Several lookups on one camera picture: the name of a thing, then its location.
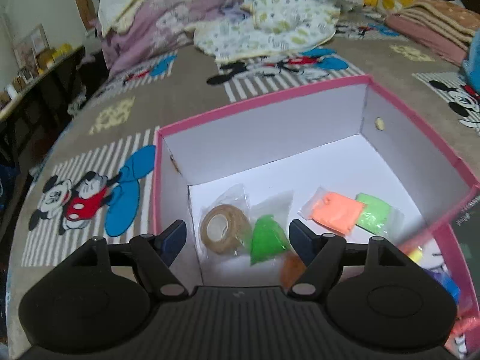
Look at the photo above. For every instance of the blue and cream pillow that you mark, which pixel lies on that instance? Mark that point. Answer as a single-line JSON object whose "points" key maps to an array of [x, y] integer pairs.
{"points": [[471, 65]]}

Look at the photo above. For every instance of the framed picture on desk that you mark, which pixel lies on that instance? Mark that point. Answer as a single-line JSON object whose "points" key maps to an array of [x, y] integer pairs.
{"points": [[28, 49]]}

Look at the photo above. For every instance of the pink cardboard box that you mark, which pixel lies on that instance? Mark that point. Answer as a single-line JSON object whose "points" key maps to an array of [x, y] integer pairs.
{"points": [[348, 136]]}

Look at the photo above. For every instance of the dark side desk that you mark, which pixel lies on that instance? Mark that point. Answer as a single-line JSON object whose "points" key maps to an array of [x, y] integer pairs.
{"points": [[44, 102]]}

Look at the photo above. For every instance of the folded pink beige blankets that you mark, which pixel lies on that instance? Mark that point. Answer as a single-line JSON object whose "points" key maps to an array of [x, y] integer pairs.
{"points": [[444, 27]]}

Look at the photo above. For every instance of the bagged tan tape roll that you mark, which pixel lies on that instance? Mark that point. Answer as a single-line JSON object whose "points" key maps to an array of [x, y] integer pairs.
{"points": [[225, 228]]}

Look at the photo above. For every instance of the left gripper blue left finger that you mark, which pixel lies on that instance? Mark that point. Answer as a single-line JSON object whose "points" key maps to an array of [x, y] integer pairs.
{"points": [[171, 241]]}

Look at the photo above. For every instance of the purple floral duvet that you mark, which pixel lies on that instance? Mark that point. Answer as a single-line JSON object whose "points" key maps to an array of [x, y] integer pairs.
{"points": [[158, 27]]}

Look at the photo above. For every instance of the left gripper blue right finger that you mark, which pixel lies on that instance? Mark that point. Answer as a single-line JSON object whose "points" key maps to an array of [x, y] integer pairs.
{"points": [[304, 241]]}

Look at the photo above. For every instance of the white leaf-print blanket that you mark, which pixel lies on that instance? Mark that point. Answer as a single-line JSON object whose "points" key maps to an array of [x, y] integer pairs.
{"points": [[274, 27]]}

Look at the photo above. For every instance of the bright green clay bag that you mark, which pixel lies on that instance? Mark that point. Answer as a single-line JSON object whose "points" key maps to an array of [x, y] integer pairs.
{"points": [[269, 221]]}

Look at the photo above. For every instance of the lime green clay bag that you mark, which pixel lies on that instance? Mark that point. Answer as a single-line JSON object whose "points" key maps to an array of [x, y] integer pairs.
{"points": [[379, 217]]}

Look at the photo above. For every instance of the dark orange clay bag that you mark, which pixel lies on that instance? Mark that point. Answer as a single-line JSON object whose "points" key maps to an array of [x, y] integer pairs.
{"points": [[291, 270]]}

